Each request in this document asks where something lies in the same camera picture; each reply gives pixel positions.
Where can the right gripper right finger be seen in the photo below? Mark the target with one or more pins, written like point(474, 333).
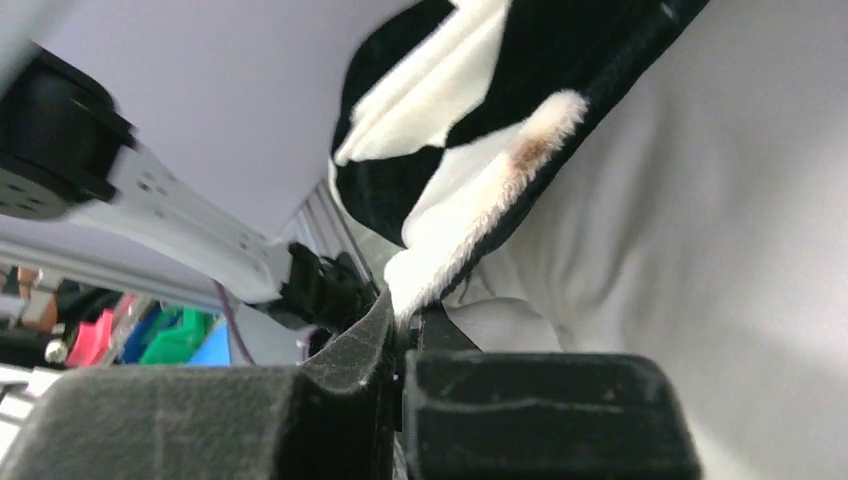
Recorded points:
point(475, 415)

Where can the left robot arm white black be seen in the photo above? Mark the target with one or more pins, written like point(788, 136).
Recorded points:
point(67, 155)

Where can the white pillow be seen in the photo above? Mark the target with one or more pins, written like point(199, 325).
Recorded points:
point(703, 224)

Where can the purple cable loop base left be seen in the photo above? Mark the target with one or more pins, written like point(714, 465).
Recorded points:
point(237, 345)

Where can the black white checkered pillowcase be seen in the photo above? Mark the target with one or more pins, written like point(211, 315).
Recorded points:
point(457, 115)

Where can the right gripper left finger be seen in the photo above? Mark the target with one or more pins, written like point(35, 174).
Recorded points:
point(328, 418)

